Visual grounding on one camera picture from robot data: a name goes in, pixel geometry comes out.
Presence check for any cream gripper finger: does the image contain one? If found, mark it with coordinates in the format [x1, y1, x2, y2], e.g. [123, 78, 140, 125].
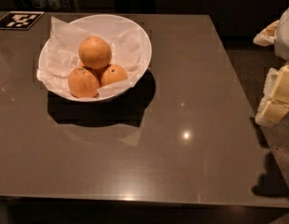
[253, 20, 280, 47]

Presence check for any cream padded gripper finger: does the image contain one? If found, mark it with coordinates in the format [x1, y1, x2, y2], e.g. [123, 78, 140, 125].
[255, 64, 289, 127]

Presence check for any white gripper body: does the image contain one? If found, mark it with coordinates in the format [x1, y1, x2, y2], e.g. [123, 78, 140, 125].
[274, 8, 289, 61]

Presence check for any front right orange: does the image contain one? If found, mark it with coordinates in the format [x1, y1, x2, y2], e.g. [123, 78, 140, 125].
[101, 64, 128, 86]

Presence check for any orange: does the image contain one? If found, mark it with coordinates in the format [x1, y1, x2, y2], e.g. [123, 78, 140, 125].
[101, 64, 128, 86]
[78, 35, 112, 69]
[68, 66, 101, 98]

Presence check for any top orange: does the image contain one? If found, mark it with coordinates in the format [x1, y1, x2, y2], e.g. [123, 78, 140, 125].
[78, 35, 112, 69]

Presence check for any white bowl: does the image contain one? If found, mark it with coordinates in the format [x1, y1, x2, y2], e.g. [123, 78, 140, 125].
[37, 13, 153, 103]

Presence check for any front left orange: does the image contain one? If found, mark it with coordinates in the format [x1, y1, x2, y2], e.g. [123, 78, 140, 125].
[68, 66, 101, 98]

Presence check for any white paper liner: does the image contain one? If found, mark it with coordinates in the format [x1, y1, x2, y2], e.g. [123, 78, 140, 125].
[35, 16, 143, 98]

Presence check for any black white fiducial marker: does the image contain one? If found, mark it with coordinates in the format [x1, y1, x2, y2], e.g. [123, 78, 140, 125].
[0, 11, 44, 31]

